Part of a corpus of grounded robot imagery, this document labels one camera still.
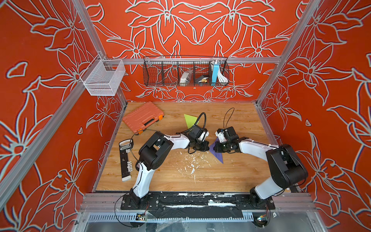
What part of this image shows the purple square paper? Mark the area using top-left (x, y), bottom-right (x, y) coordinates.
top-left (209, 139), bottom-right (224, 163)

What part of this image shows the lime green square paper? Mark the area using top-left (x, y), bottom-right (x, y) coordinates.
top-left (184, 114), bottom-right (198, 129)

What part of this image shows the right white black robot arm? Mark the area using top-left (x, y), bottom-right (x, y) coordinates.
top-left (214, 137), bottom-right (308, 208)

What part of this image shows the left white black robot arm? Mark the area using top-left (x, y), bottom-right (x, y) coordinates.
top-left (129, 130), bottom-right (209, 208)

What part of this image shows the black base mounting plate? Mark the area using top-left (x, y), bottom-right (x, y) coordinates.
top-left (120, 192), bottom-right (275, 220)

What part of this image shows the small black box in basket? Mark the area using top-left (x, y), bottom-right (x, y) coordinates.
top-left (195, 75), bottom-right (209, 84)

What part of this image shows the orange plastic tool case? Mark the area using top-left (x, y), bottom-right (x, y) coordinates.
top-left (123, 101), bottom-right (164, 134)

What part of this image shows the clear plastic bag in basket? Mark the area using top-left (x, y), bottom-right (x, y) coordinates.
top-left (179, 70), bottom-right (193, 87)

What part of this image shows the light blue box in basket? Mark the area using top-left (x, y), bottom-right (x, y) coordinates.
top-left (211, 61), bottom-right (219, 86)

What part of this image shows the black white bit holder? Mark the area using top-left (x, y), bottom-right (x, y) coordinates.
top-left (119, 139), bottom-right (133, 182)

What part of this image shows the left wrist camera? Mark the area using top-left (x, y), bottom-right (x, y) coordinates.
top-left (188, 125), bottom-right (209, 142)

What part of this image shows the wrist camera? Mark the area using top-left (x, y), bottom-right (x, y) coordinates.
top-left (188, 125), bottom-right (209, 142)
top-left (215, 127), bottom-right (239, 143)

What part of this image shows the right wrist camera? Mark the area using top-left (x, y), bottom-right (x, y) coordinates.
top-left (215, 127), bottom-right (239, 143)

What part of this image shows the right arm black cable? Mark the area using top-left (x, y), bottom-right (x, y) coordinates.
top-left (223, 107), bottom-right (235, 128)

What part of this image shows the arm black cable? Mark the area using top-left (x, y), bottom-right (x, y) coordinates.
top-left (193, 112), bottom-right (207, 130)
top-left (223, 107), bottom-right (235, 128)

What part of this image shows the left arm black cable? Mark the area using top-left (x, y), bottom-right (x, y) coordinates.
top-left (193, 112), bottom-right (207, 130)

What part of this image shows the white cable in basket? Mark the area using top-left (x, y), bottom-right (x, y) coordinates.
top-left (217, 67), bottom-right (229, 85)

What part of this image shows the black wire wall basket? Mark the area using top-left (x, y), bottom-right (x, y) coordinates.
top-left (143, 55), bottom-right (230, 87)

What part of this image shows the clear acrylic wall bin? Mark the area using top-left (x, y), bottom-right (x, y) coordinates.
top-left (81, 60), bottom-right (126, 96)

